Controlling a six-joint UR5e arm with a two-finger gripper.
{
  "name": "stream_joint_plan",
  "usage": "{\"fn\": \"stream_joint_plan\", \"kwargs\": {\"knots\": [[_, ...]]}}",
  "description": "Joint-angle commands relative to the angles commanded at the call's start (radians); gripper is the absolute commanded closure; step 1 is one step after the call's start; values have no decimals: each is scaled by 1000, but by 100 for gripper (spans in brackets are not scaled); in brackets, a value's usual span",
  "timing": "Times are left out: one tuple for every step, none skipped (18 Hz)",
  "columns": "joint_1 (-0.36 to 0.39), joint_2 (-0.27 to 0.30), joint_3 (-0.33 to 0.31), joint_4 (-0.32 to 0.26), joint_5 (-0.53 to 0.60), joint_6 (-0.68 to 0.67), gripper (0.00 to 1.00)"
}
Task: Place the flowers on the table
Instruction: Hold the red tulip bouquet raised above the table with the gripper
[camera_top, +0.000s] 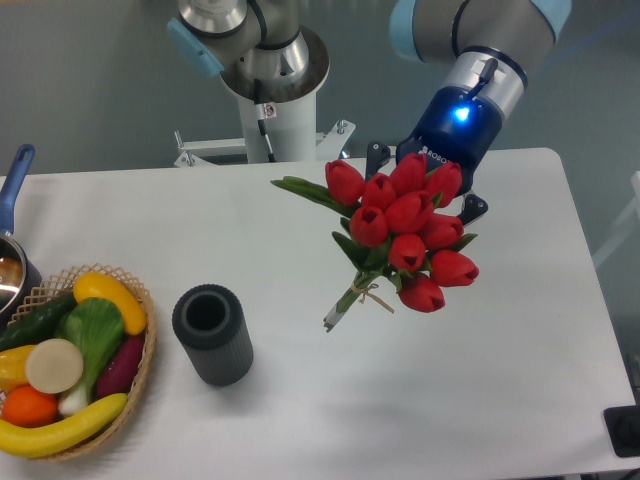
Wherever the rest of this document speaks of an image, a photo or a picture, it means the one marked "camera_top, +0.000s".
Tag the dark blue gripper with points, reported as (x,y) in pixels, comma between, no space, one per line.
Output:
(457,126)

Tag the red tulip bouquet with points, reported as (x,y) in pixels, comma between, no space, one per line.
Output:
(393,227)

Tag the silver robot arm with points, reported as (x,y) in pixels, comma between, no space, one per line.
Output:
(274,66)

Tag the dark grey ribbed vase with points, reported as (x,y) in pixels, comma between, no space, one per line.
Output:
(208,320)

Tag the black device at edge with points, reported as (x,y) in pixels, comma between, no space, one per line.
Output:
(623,429)

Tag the green bok choy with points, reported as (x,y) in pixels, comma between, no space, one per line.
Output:
(95,326)

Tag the purple sweet potato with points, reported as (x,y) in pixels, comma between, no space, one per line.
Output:
(120,372)

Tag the woven wicker basket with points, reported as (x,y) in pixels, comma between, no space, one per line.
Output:
(62,283)

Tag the dark green cucumber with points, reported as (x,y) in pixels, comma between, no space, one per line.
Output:
(39,324)

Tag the beige round slice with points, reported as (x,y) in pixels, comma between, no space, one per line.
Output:
(54,366)

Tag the yellow bell pepper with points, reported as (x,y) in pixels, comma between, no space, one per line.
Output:
(13,367)

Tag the orange fruit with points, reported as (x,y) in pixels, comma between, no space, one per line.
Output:
(30,408)

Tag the yellow banana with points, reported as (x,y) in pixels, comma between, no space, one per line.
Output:
(57,437)

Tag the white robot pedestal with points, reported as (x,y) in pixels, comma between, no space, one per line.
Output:
(272,132)

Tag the blue handled saucepan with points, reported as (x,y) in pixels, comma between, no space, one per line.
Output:
(18,275)

